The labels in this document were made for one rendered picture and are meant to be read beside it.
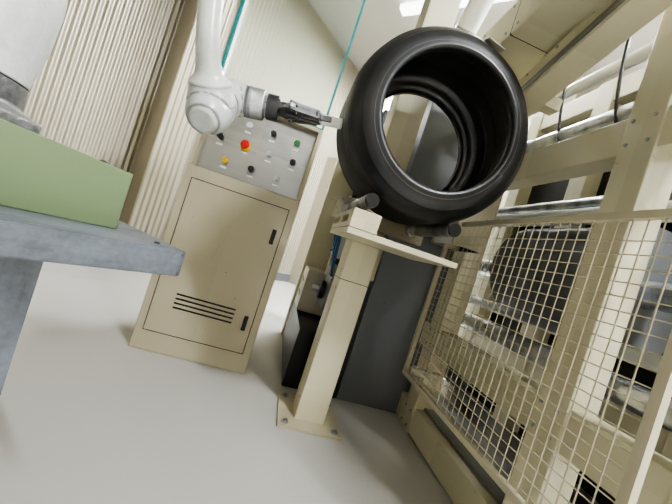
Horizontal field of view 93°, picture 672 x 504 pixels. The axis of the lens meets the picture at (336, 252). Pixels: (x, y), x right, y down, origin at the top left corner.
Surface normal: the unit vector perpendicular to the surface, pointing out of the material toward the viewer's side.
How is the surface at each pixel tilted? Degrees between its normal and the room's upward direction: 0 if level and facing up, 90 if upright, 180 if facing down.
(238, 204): 90
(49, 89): 90
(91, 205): 90
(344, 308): 90
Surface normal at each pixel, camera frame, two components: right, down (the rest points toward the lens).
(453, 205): 0.17, 0.24
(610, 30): -0.25, 0.92
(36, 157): 0.80, 0.26
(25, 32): 0.93, 0.37
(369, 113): -0.03, 0.05
